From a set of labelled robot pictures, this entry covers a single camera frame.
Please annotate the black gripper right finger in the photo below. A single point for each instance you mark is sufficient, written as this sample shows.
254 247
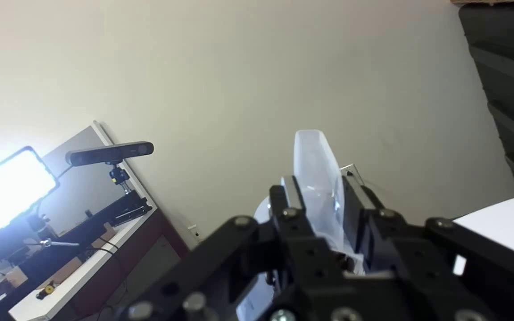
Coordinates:
446 260

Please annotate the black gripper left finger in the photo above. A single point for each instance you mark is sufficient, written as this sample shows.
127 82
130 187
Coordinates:
293 237

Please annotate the clear plastic measuring jug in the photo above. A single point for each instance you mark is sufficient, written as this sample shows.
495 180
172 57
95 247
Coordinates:
320 178

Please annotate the black cabinet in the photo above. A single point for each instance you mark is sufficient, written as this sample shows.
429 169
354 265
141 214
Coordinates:
507 89

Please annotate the bright LED light panel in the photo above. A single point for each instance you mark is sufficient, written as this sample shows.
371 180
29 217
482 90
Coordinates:
7 189

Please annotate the white wall outlet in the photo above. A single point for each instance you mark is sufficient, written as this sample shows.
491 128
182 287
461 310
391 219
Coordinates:
193 230

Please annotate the black camera stand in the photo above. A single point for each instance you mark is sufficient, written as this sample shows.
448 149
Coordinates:
120 197

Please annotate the black bar camera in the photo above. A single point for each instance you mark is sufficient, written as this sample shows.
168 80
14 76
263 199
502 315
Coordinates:
107 153

